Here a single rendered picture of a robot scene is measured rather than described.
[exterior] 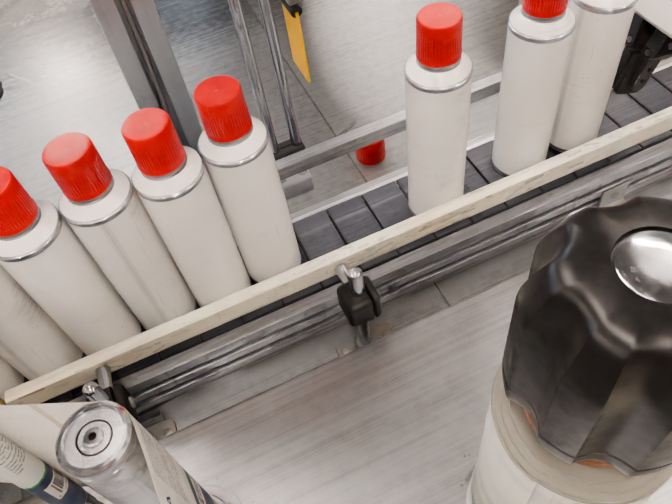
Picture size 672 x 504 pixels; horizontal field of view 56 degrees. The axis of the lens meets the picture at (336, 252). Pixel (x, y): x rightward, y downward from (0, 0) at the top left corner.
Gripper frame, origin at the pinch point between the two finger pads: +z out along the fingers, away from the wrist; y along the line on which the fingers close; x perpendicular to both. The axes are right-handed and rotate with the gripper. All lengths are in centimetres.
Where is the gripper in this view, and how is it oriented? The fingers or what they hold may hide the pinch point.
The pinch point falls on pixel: (632, 70)
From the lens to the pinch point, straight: 67.7
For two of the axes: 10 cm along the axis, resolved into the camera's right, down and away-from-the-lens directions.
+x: 8.9, -1.7, 4.2
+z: -2.0, 6.8, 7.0
